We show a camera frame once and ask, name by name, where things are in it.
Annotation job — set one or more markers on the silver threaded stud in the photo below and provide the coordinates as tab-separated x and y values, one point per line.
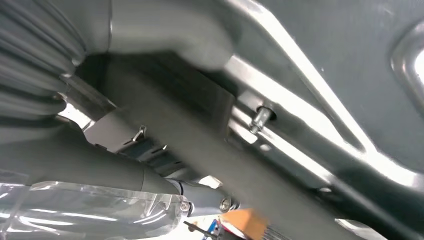
261	119

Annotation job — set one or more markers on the stamped silver metal panel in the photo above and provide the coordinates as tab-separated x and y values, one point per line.
364	66

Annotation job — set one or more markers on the brown cardboard box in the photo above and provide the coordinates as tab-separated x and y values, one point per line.
245	225

